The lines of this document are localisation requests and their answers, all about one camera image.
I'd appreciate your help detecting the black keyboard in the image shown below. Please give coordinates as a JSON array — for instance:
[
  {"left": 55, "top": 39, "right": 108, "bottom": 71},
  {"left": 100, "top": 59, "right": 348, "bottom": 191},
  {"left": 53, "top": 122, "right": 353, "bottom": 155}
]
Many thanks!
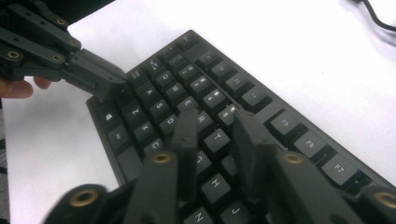
[{"left": 86, "top": 29, "right": 396, "bottom": 224}]

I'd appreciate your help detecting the black keyboard cable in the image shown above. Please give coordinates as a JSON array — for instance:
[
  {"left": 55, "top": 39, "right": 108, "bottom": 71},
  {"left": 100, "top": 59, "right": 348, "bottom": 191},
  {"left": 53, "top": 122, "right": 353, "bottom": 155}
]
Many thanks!
[{"left": 351, "top": 0, "right": 396, "bottom": 32}]

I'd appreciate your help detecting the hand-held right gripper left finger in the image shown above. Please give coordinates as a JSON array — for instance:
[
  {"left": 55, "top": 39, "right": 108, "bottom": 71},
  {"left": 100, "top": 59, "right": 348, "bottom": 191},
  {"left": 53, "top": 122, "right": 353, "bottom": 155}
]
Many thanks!
[{"left": 122, "top": 108, "right": 200, "bottom": 224}]

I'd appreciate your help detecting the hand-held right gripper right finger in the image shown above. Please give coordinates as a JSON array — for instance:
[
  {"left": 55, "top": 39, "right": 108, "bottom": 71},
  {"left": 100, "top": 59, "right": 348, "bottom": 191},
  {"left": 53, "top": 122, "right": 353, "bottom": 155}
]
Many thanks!
[{"left": 232, "top": 108, "right": 365, "bottom": 224}]

